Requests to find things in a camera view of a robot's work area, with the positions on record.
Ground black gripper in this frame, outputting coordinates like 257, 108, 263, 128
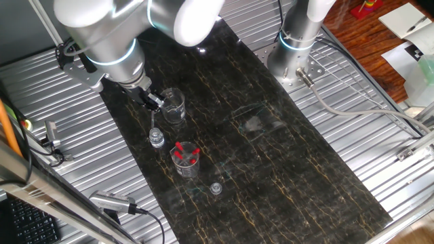
127, 85, 166, 112

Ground empty glass beaker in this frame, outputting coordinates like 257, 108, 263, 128
159, 87, 186, 125

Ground small clear glass bottle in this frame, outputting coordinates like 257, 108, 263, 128
149, 127, 165, 149

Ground red-tipped metal tongs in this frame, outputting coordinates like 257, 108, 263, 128
179, 157, 199, 172

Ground glass beaker holding droppers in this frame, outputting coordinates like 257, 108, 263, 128
169, 142, 201, 180

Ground grey clamp tool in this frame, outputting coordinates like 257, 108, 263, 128
44, 120, 58, 142

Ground dark marble pattern mat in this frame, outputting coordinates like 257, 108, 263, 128
73, 13, 394, 244

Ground orange pole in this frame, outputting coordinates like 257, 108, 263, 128
0, 100, 23, 157

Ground black keyboard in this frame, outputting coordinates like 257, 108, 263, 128
5, 198, 62, 244

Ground reddish brown wooden desk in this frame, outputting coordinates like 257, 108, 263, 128
321, 0, 434, 104

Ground white paper with black marker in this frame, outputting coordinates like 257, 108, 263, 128
381, 20, 434, 81

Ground white notebook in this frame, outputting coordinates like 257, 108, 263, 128
378, 2, 433, 40

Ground translucent green plastic container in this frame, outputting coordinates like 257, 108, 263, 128
403, 54, 434, 108

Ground dark pen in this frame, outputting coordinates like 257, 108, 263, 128
406, 16, 429, 34

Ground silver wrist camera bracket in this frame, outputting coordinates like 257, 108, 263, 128
62, 60, 104, 93

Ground silver depth camera with cable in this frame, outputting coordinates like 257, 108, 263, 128
88, 190, 137, 215

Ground black cable ring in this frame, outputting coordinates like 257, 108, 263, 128
55, 43, 75, 59

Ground black and silver camera bracket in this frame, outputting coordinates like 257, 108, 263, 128
39, 137, 75, 167

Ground black camera cable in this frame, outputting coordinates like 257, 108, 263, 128
130, 205, 166, 244

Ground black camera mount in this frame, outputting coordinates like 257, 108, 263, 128
101, 208, 122, 225

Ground black hanging cable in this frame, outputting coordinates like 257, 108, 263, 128
0, 79, 33, 186

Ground aluminium frame beam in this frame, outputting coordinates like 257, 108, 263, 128
0, 139, 140, 244

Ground slanted aluminium post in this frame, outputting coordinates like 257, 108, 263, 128
28, 0, 75, 66

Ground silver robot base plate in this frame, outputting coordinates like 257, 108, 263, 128
262, 43, 327, 94

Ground thick grey robot cable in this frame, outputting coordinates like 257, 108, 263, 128
295, 66, 433, 135

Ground thin white base wire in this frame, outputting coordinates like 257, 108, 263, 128
310, 54, 408, 131

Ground red stacking ring toy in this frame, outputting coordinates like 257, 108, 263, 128
350, 0, 384, 20

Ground aluminium frame profile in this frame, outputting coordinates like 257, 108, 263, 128
412, 101, 434, 125
395, 130, 434, 162

